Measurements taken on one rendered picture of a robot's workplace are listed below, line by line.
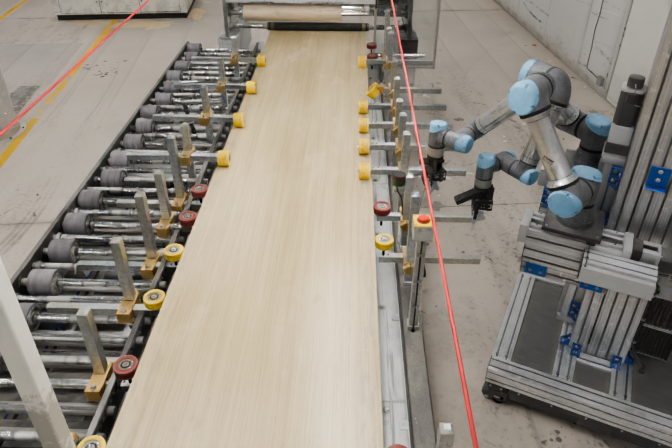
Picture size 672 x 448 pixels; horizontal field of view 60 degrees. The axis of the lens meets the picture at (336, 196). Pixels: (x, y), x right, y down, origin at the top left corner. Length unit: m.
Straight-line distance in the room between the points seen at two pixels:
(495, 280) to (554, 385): 1.00
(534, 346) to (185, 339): 1.76
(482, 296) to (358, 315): 1.61
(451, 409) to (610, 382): 0.74
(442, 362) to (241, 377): 1.51
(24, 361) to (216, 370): 0.73
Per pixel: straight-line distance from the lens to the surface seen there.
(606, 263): 2.51
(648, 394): 3.15
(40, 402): 1.56
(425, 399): 2.19
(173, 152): 2.84
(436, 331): 3.39
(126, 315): 2.35
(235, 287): 2.29
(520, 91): 2.22
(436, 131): 2.51
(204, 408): 1.93
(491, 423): 3.06
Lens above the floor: 2.41
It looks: 33 degrees down
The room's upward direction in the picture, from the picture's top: straight up
